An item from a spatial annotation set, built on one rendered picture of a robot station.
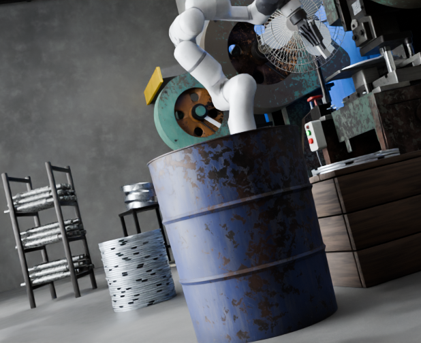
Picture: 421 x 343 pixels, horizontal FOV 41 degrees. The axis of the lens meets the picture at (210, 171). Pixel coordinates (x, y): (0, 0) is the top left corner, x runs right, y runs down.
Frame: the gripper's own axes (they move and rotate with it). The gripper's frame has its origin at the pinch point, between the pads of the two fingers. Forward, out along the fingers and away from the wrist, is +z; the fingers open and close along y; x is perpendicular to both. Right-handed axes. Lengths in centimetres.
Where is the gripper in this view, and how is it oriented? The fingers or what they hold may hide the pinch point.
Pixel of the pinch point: (323, 50)
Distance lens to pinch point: 258.5
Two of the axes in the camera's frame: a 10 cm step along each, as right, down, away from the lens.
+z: 6.1, 7.9, 0.6
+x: 7.4, -6.0, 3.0
